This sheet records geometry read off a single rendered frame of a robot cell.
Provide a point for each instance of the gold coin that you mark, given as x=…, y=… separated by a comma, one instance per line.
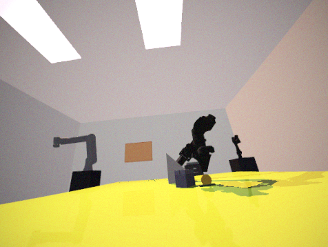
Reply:
x=206, y=179

